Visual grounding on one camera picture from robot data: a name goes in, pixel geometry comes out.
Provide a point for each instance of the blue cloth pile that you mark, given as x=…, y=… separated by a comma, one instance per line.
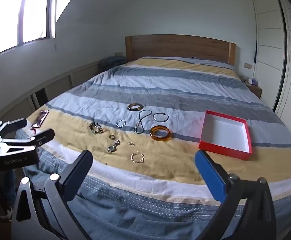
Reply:
x=113, y=62

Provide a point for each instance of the amber bangle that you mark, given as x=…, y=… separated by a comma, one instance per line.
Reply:
x=152, y=133

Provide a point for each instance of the tissue box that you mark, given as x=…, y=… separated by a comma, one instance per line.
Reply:
x=253, y=81

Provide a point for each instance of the beige wall switch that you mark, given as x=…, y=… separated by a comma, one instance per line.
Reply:
x=247, y=65

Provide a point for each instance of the window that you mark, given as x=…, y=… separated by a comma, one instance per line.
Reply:
x=15, y=15

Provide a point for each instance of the red cardboard box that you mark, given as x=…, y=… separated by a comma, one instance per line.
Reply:
x=225, y=135

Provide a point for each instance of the thin silver bangle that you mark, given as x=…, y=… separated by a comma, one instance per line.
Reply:
x=154, y=117

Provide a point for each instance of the white wardrobe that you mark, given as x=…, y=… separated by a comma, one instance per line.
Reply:
x=272, y=50

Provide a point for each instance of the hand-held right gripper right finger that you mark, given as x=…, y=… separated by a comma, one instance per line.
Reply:
x=206, y=170

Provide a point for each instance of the wooden nightstand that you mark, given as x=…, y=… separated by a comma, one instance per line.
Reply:
x=255, y=89

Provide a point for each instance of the beige wall socket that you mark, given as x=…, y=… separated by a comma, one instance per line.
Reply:
x=118, y=53

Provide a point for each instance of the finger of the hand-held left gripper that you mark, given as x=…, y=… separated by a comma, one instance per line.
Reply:
x=44, y=135
x=13, y=124

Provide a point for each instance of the dark brown bangle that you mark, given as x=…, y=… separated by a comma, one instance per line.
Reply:
x=130, y=107

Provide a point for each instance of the striped blanket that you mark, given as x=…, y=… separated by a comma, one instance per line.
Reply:
x=185, y=92

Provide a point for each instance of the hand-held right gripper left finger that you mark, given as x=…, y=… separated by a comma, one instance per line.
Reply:
x=78, y=167

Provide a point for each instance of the wooden bed headboard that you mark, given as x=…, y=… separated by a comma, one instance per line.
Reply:
x=175, y=46

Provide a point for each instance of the pink smartphone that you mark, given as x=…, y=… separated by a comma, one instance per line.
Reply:
x=40, y=118

